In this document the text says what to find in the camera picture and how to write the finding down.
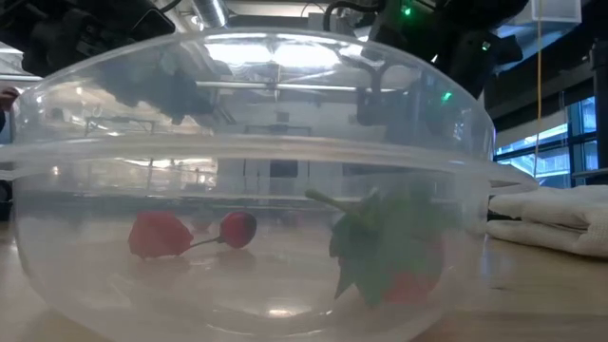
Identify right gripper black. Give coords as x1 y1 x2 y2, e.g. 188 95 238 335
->
434 26 523 101

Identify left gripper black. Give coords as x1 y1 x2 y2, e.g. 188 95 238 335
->
21 0 215 125

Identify clear plastic tupperware container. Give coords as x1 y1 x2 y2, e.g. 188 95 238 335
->
0 27 541 342

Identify red strawberry with green leaves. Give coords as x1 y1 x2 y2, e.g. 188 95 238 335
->
303 182 450 308

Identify black column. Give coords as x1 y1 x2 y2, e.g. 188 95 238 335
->
591 40 608 172

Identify person's hand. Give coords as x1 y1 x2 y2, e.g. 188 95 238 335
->
0 86 20 113

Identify white plaid folded cloth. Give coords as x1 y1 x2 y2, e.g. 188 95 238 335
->
484 183 608 260

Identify yellow hanging cord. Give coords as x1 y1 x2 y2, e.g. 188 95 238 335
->
535 0 543 177

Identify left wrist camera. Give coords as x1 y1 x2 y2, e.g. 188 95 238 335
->
130 7 177 39

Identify silver ventilation duct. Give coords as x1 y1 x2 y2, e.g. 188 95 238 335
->
192 0 230 29

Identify window with dark frame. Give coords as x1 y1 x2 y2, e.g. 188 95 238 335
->
493 97 599 190

